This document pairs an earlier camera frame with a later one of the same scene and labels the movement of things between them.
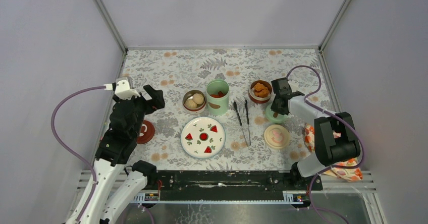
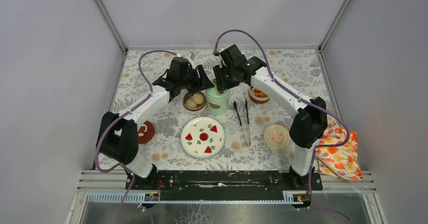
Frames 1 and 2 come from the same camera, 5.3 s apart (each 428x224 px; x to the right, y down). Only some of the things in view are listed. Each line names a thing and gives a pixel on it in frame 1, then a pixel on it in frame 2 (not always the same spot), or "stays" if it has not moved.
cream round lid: x=276 y=136 stays
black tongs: x=241 y=122 stays
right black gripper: x=274 y=107 -> x=221 y=85
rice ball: x=198 y=98 stays
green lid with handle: x=275 y=117 -> x=214 y=94
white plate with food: x=203 y=137 stays
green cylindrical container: x=217 y=91 stays
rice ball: x=190 y=103 stays
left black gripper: x=144 y=103 -> x=195 y=79
